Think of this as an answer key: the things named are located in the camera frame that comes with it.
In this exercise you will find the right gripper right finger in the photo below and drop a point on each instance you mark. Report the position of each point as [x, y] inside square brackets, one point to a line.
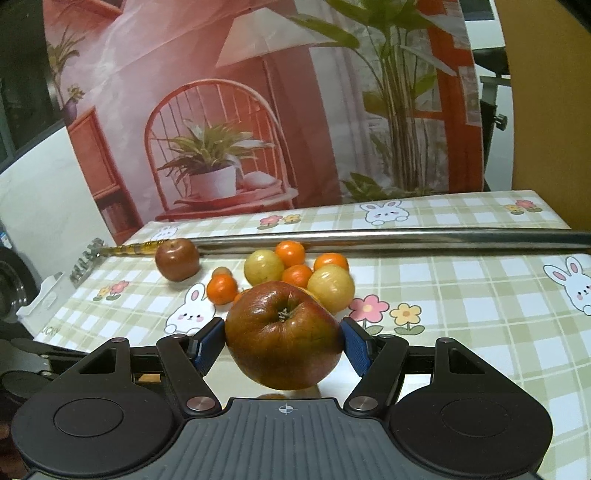
[379, 362]

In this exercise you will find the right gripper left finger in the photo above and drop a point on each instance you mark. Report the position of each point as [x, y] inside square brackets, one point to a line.
[186, 360]

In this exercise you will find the yellow-green round fruit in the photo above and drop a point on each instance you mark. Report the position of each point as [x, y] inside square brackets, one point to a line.
[263, 266]
[333, 286]

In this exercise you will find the brown longan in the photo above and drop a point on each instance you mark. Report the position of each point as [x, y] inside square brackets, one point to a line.
[221, 271]

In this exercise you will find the large red apple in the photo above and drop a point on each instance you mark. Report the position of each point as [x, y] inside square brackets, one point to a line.
[281, 338]

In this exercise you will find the orange tangerine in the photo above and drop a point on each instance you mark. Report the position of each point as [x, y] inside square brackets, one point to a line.
[331, 258]
[222, 289]
[240, 294]
[297, 275]
[290, 252]

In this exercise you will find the yellow lemon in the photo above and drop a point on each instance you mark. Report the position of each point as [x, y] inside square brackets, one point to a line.
[312, 295]

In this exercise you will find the small red apple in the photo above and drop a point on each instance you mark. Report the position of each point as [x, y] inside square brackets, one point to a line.
[177, 259]

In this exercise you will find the steel pole with gold end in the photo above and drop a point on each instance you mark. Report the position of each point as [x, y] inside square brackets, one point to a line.
[398, 241]

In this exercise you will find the printed room backdrop cloth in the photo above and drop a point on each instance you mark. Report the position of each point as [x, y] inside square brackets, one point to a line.
[193, 109]

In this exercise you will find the black stand with knob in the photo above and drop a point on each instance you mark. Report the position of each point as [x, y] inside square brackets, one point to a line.
[495, 61]

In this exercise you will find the yellow wooden board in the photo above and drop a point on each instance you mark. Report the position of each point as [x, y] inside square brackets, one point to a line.
[549, 57]

